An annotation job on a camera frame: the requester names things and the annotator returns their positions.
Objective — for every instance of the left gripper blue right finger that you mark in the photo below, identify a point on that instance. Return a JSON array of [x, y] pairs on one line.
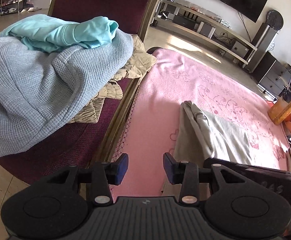
[[185, 174]]

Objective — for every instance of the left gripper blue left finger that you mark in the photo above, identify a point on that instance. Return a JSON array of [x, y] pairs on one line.
[[105, 174]]

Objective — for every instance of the grey white t-shirt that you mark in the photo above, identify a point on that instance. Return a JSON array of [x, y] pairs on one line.
[[203, 135]]

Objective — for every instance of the orange juice bottle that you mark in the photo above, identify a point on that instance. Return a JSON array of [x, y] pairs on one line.
[[279, 111]]

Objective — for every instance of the pink blanket table cover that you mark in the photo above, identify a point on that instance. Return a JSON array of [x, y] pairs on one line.
[[153, 124]]

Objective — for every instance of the light blue knit sweater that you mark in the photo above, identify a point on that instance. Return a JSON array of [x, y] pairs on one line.
[[41, 92]]

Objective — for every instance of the tan beige jacket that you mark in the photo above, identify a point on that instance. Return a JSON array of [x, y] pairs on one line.
[[135, 68]]

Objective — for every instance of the grey tv shelf unit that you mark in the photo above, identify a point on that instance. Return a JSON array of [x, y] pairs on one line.
[[199, 27]]

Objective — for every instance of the turquoise garment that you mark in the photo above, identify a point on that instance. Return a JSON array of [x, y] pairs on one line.
[[49, 34]]

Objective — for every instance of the maroon gold banquet chair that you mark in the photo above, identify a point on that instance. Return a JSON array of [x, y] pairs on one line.
[[76, 143]]

